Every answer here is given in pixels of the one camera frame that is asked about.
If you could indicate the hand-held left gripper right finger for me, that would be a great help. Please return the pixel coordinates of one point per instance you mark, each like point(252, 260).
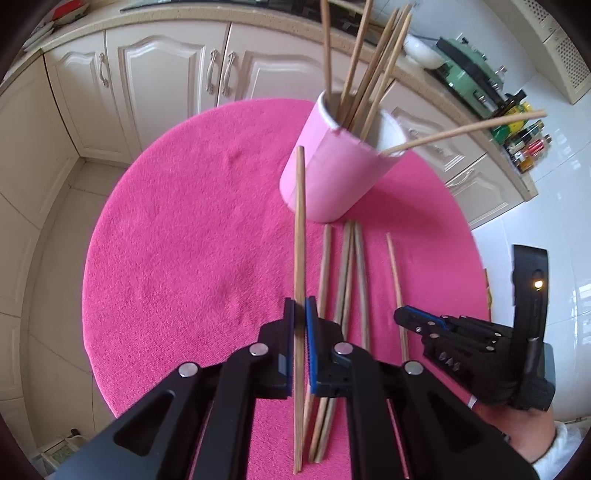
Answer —
point(312, 355)

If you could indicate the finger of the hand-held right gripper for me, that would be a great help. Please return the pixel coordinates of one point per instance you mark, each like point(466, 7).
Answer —
point(461, 355)
point(443, 327)

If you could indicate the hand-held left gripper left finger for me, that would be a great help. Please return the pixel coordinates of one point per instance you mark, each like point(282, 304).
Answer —
point(284, 364)

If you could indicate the tan wooden chopstick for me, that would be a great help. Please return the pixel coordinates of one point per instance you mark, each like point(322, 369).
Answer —
point(343, 258)
point(300, 230)
point(362, 286)
point(349, 295)
point(396, 286)
point(324, 267)

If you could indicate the pink cup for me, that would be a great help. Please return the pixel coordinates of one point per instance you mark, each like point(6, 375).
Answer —
point(332, 175)

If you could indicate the bundle of chopsticks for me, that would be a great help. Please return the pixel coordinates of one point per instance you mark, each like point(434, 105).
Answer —
point(327, 55)

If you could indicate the person's right forearm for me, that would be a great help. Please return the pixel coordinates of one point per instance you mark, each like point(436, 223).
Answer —
point(565, 443)

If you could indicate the person's right hand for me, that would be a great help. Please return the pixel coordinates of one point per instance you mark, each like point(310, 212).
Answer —
point(521, 429)

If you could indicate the pink tablecloth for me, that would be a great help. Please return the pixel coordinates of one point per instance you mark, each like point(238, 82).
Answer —
point(184, 258)

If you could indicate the red label sauce bottle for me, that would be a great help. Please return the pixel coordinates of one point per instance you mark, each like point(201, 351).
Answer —
point(533, 147)

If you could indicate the dark sauce bottle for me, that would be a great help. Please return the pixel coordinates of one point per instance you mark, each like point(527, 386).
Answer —
point(524, 136)

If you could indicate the yellow green bottle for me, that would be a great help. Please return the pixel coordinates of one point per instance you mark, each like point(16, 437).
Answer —
point(508, 124)

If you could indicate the dark glass bottle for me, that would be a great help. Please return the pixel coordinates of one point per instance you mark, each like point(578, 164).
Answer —
point(510, 102)

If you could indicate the wide cream lattice-door cabinet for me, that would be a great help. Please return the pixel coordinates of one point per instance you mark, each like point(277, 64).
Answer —
point(568, 69)

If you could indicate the green electric cooker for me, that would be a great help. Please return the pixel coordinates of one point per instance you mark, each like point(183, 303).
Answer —
point(466, 69)

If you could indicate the white plastic basket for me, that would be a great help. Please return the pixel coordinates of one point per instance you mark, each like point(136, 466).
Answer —
point(55, 454)

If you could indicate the white bowl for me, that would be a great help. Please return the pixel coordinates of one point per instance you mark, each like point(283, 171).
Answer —
point(422, 53)

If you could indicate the beige kitchen countertop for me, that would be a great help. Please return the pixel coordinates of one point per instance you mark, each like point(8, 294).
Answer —
point(161, 13)

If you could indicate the stack of ceramic bowls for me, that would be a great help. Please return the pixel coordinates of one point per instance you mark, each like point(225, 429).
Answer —
point(39, 30)

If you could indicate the red container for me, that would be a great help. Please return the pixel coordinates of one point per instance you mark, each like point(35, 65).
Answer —
point(69, 7)

